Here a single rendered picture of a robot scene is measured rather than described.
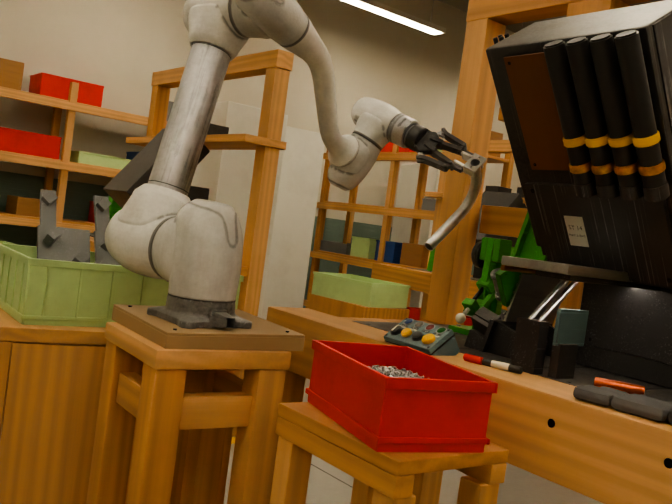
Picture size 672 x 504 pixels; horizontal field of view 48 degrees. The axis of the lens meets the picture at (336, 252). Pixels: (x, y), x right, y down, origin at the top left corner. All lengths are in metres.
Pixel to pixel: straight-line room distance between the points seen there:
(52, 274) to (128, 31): 6.95
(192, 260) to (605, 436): 0.90
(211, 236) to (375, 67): 9.15
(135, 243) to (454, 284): 1.06
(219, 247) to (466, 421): 0.68
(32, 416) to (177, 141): 0.79
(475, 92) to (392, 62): 8.51
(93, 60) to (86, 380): 6.83
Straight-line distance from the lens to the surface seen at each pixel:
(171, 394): 1.61
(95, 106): 8.04
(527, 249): 1.76
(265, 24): 1.89
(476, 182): 2.17
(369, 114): 2.27
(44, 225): 2.38
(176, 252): 1.70
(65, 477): 2.16
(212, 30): 1.95
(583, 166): 1.50
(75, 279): 2.09
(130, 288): 2.14
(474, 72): 2.48
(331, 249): 8.80
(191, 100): 1.91
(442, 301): 2.43
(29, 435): 2.11
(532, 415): 1.44
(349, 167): 2.21
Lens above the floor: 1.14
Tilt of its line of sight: 2 degrees down
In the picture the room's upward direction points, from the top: 8 degrees clockwise
